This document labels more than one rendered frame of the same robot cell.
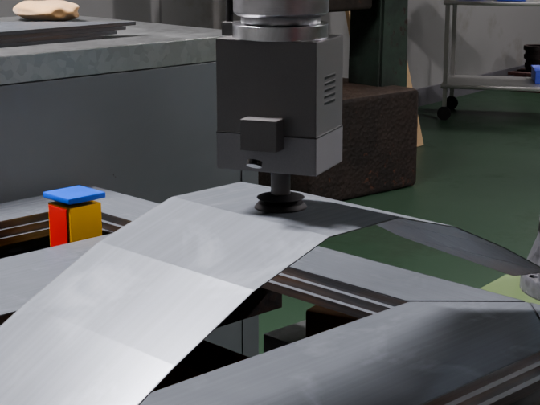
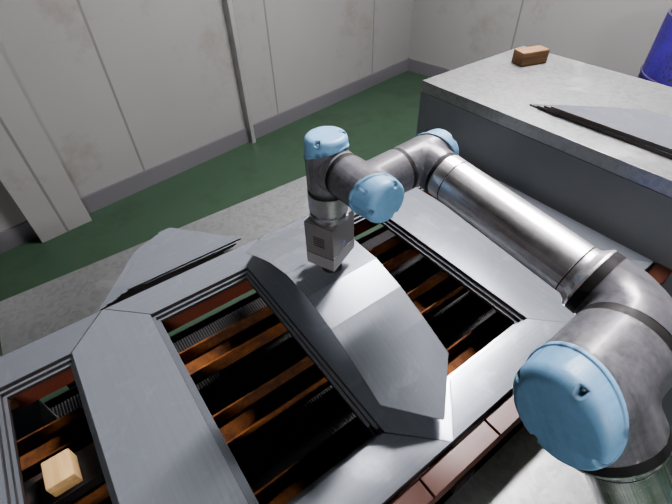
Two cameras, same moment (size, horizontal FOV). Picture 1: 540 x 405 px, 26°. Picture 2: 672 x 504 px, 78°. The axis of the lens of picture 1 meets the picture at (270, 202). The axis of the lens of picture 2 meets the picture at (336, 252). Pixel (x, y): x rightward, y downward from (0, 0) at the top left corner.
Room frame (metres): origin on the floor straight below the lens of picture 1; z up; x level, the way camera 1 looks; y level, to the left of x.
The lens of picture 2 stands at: (1.04, -0.63, 1.64)
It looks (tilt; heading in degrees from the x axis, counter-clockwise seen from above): 43 degrees down; 99
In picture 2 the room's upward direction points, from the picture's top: 2 degrees counter-clockwise
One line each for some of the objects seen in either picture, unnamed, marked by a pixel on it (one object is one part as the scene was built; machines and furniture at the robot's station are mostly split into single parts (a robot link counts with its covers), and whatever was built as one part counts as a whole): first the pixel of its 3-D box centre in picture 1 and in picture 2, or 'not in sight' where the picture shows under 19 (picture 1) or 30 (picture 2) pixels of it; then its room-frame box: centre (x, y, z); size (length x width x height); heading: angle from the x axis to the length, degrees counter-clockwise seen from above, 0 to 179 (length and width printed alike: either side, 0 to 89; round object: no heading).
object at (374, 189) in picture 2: not in sight; (372, 184); (1.01, -0.07, 1.26); 0.11 x 0.11 x 0.08; 45
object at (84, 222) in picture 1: (77, 271); not in sight; (1.52, 0.26, 0.78); 0.05 x 0.05 x 0.19; 44
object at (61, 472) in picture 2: not in sight; (61, 472); (0.45, -0.41, 0.79); 0.06 x 0.05 x 0.04; 134
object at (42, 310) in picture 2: not in sight; (210, 244); (0.46, 0.32, 0.74); 1.20 x 0.26 x 0.03; 44
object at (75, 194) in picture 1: (74, 199); not in sight; (1.52, 0.26, 0.88); 0.06 x 0.06 x 0.02; 44
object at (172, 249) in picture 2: not in sight; (163, 256); (0.36, 0.21, 0.77); 0.45 x 0.20 x 0.04; 44
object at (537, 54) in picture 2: not in sight; (530, 55); (1.53, 1.16, 1.07); 0.12 x 0.06 x 0.05; 27
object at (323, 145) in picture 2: not in sight; (327, 163); (0.93, -0.01, 1.26); 0.09 x 0.08 x 0.11; 135
